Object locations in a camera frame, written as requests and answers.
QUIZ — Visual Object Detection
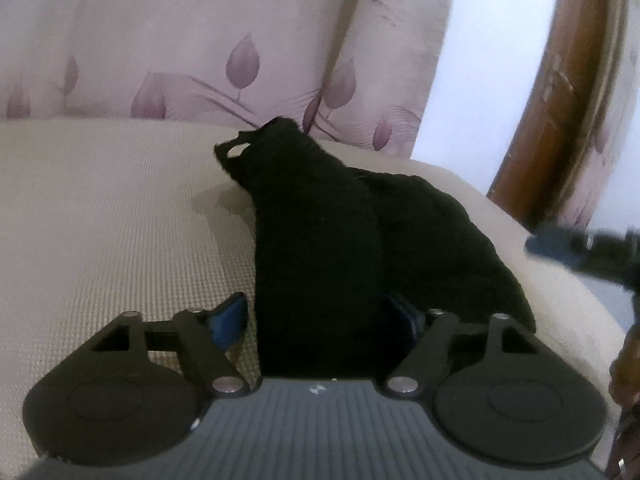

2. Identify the beige sofa seat cushion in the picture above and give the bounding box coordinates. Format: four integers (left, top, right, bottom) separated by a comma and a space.
0, 117, 628, 476

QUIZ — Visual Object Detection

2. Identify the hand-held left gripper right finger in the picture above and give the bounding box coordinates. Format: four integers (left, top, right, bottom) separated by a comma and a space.
382, 294, 549, 400

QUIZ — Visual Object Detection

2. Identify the floral sofa backrest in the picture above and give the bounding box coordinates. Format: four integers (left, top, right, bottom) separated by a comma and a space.
0, 0, 457, 161

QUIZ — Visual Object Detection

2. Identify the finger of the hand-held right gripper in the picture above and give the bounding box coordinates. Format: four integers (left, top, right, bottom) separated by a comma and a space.
524, 225, 640, 293

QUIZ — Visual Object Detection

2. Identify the black knit garment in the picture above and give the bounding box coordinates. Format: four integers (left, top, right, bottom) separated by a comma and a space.
214, 116, 538, 378

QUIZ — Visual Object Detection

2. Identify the brown wooden sofa armrest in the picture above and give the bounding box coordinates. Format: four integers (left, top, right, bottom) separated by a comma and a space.
606, 330, 640, 480

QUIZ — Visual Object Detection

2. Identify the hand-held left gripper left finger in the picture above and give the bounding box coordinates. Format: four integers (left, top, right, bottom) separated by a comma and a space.
75, 291, 252, 398

